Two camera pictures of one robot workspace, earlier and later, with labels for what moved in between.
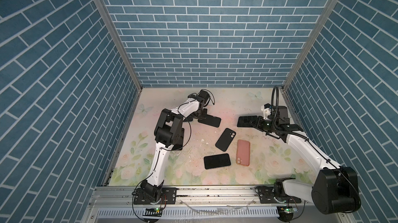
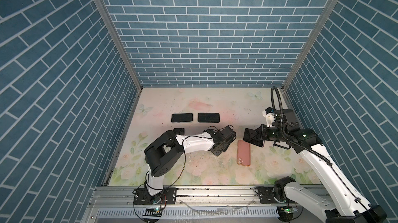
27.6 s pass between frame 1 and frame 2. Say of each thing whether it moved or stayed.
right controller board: stayed
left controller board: stayed
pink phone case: stayed
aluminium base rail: stayed
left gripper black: moved
